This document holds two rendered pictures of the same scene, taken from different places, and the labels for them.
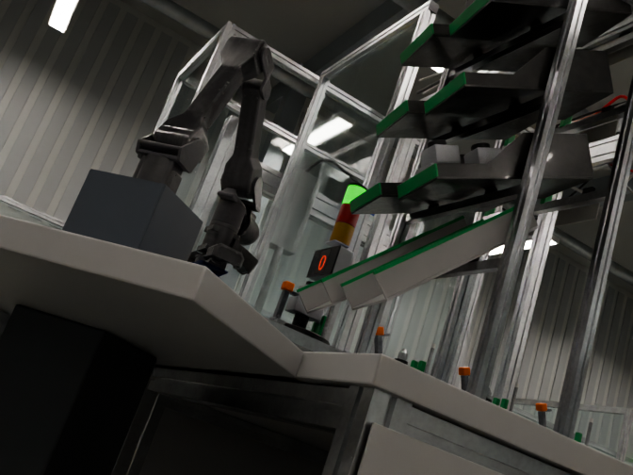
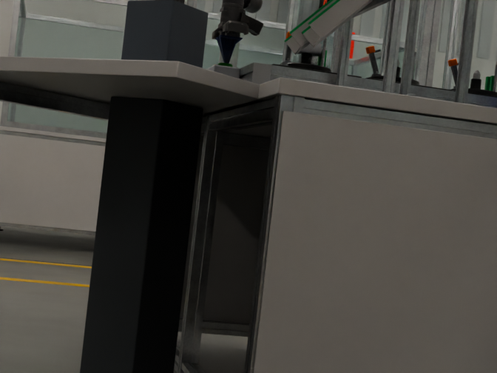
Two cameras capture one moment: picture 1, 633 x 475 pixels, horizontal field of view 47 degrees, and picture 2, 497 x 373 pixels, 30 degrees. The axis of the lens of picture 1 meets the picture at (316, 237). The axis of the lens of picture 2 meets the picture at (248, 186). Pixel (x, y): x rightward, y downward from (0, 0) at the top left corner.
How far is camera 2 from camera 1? 1.08 m
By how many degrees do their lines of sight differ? 20
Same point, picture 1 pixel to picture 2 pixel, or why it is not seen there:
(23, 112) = not seen: outside the picture
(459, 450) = (339, 115)
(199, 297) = (179, 75)
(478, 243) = not seen: outside the picture
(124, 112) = not seen: outside the picture
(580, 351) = (465, 35)
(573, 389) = (463, 63)
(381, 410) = (288, 104)
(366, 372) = (276, 88)
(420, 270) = (339, 12)
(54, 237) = (115, 64)
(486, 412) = (347, 92)
